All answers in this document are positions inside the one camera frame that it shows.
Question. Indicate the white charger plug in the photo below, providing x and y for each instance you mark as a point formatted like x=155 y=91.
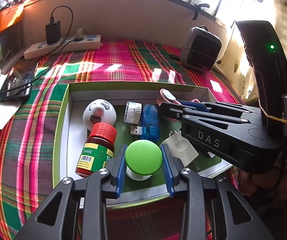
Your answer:
x=181 y=147

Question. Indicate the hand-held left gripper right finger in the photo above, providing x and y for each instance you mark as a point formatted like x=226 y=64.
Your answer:
x=168 y=172

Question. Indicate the person's right hand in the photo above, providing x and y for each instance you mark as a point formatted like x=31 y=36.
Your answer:
x=248 y=182

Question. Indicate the white power strip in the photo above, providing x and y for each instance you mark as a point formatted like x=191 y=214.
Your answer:
x=83 y=43

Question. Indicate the red capped medicine bottle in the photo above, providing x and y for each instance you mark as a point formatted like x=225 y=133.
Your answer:
x=96 y=152

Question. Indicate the black power adapter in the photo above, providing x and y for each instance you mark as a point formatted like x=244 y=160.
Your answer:
x=53 y=32

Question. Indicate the small white round jar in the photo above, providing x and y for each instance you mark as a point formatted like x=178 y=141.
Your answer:
x=133 y=112

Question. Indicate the pink nail clipper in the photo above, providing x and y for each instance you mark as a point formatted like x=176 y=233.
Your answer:
x=167 y=95

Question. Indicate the white plug in strip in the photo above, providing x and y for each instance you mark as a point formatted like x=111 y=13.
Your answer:
x=81 y=33

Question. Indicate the white panda toy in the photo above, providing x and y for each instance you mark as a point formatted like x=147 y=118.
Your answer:
x=99 y=112

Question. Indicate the green cardboard box tray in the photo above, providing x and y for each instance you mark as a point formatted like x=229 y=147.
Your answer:
x=66 y=130

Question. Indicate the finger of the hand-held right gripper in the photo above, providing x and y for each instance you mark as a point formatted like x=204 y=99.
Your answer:
x=173 y=112
x=191 y=103

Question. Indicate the white jar with green lid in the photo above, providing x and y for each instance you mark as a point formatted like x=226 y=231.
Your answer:
x=143 y=157

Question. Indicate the plaid pink green blanket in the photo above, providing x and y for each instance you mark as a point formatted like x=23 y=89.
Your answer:
x=108 y=65

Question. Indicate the black window hook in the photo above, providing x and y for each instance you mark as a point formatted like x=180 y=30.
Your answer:
x=198 y=10

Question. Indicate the cream curtain with hearts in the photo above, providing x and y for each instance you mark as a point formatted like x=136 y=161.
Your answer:
x=236 y=55

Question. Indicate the orange plastic bin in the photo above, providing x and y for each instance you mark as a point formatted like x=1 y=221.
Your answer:
x=3 y=20

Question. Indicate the black smartphone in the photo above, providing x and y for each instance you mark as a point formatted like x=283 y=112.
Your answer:
x=18 y=82

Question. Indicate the blue transparent usb tester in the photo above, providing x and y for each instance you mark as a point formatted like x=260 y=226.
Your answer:
x=151 y=120

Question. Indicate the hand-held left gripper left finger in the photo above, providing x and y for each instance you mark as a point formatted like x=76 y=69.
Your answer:
x=120 y=172

